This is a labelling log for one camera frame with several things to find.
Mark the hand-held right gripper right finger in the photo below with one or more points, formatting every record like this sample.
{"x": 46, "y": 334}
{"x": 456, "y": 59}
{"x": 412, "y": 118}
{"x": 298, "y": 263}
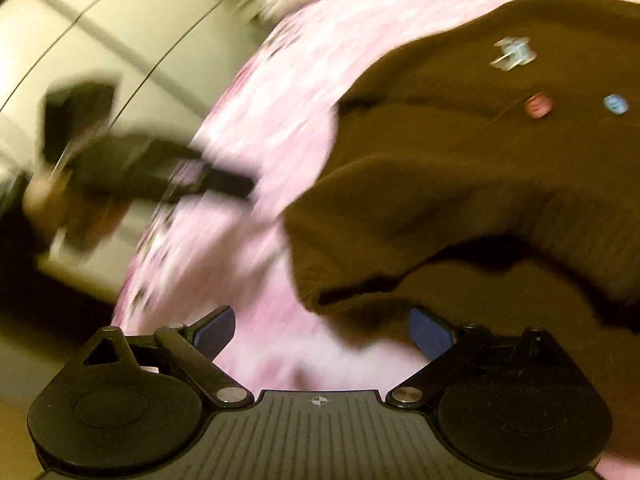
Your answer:
{"x": 429, "y": 334}

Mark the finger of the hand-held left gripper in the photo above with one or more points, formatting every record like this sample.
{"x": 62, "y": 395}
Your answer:
{"x": 230, "y": 184}

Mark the brown knit sweater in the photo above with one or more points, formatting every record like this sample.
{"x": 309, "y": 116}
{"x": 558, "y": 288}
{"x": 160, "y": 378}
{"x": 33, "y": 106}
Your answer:
{"x": 475, "y": 170}

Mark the cream cabinet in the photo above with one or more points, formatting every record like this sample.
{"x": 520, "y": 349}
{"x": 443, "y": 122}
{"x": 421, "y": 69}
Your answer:
{"x": 100, "y": 60}

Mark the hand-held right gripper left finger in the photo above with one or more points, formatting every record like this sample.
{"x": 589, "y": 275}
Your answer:
{"x": 216, "y": 331}

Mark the person's left hand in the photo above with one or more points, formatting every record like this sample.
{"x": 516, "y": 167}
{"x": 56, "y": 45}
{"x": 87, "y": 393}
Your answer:
{"x": 42, "y": 199}

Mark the pink printed blanket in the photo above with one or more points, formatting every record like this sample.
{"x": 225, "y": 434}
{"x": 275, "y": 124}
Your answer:
{"x": 260, "y": 150}

